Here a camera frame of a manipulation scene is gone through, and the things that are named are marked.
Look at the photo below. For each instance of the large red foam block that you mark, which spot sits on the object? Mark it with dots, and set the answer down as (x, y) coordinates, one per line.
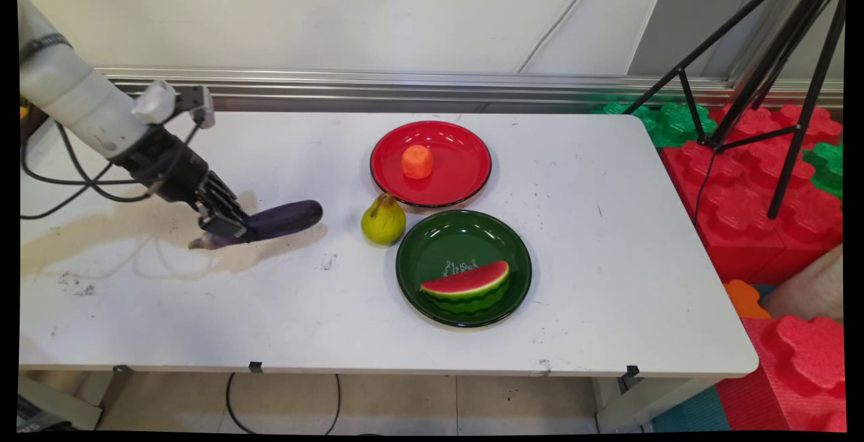
(803, 354)

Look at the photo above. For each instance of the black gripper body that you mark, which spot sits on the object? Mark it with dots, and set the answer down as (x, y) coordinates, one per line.
(169, 169)

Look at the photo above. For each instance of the yellow-green toy pear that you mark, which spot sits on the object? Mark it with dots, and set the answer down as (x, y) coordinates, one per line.
(383, 226)

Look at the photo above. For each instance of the orange toy mandarin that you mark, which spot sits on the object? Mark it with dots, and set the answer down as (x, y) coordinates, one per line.
(417, 162)

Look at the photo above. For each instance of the aluminium wall rail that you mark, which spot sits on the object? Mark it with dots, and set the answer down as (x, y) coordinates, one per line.
(405, 84)

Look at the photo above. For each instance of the green enamel plate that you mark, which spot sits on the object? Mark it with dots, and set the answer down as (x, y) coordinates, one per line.
(445, 239)

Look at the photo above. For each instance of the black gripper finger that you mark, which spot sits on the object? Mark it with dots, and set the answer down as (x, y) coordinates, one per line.
(223, 227)
(226, 196)

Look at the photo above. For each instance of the orange foam flower piece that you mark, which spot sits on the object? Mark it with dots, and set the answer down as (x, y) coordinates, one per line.
(742, 300)

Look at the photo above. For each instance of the green foam block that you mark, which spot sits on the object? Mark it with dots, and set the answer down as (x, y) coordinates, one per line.
(678, 125)
(624, 113)
(827, 169)

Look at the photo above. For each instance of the toy watermelon slice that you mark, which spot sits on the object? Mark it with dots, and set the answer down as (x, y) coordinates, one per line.
(466, 290)

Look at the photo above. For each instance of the white table leg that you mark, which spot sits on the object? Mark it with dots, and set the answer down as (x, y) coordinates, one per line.
(67, 401)
(641, 405)

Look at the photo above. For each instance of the beige cushion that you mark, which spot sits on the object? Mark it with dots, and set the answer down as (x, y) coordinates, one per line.
(810, 287)

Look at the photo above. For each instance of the red enamel plate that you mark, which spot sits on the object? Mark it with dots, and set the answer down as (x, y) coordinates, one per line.
(459, 158)

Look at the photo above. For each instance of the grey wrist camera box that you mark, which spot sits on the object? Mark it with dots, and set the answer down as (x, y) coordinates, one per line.
(192, 99)

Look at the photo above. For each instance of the teal foam floor tile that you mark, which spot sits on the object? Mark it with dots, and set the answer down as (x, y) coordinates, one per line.
(688, 415)

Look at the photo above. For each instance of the purple toy eggplant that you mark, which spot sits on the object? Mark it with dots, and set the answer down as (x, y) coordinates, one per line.
(283, 218)

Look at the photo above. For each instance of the flat red foam block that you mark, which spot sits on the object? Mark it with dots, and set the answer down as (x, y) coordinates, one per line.
(817, 125)

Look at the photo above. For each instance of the grey device box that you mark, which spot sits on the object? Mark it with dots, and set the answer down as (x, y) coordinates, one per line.
(37, 415)

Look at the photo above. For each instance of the small yellow object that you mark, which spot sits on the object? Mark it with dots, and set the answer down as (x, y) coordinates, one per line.
(24, 110)

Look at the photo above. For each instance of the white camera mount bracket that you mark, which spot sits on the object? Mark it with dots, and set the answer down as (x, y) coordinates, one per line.
(154, 101)

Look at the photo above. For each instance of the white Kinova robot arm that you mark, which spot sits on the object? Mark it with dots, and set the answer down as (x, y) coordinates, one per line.
(67, 91)

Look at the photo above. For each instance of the black camera tripod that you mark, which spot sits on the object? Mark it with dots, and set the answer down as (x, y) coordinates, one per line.
(800, 23)

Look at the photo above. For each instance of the stacked red foam block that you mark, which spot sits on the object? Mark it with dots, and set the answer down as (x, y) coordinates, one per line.
(736, 226)

